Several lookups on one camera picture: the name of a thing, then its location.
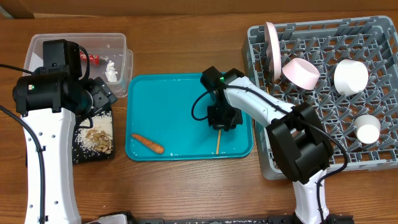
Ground red snack wrapper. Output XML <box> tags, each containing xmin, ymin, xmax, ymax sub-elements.
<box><xmin>80</xmin><ymin>52</ymin><xmax>100</xmax><ymax>65</ymax></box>

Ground white bowl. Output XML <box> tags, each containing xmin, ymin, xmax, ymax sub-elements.
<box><xmin>334</xmin><ymin>59</ymin><xmax>369</xmax><ymax>95</ymax></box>

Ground nut shell food scraps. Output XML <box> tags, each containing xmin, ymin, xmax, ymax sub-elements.
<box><xmin>84</xmin><ymin>129</ymin><xmax>113</xmax><ymax>154</ymax></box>

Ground white tissue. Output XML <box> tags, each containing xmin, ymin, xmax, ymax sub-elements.
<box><xmin>105</xmin><ymin>60</ymin><xmax>118</xmax><ymax>83</ymax></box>

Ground teal serving tray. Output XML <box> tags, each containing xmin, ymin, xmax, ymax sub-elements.
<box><xmin>125</xmin><ymin>73</ymin><xmax>254</xmax><ymax>161</ymax></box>

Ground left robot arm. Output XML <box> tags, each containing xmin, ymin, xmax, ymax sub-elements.
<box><xmin>12</xmin><ymin>39</ymin><xmax>117</xmax><ymax>223</ymax></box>

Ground white cup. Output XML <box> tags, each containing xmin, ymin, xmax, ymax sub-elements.
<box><xmin>353</xmin><ymin>114</ymin><xmax>381</xmax><ymax>144</ymax></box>

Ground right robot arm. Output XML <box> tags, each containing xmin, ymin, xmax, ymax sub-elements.
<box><xmin>200</xmin><ymin>67</ymin><xmax>333</xmax><ymax>223</ymax></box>

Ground clear plastic waste bin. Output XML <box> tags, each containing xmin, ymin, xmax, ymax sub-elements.
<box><xmin>24</xmin><ymin>33</ymin><xmax>133</xmax><ymax>98</ymax></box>

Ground spilled white rice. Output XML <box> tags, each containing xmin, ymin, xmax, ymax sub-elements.
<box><xmin>75</xmin><ymin>111</ymin><xmax>113</xmax><ymax>156</ymax></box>

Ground pink plate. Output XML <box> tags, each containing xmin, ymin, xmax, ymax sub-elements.
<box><xmin>264</xmin><ymin>22</ymin><xmax>282</xmax><ymax>81</ymax></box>

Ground grey dishwasher rack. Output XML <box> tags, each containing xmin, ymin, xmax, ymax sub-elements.
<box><xmin>243</xmin><ymin>16</ymin><xmax>397</xmax><ymax>170</ymax></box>

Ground black rectangular tray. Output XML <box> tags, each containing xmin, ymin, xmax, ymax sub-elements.
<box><xmin>72</xmin><ymin>106</ymin><xmax>115</xmax><ymax>164</ymax></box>

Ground orange carrot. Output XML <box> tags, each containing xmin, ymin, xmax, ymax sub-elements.
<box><xmin>131</xmin><ymin>133</ymin><xmax>165</xmax><ymax>154</ymax></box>

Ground wooden chopstick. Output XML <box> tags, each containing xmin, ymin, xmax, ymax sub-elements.
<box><xmin>216</xmin><ymin>129</ymin><xmax>222</xmax><ymax>155</ymax></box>

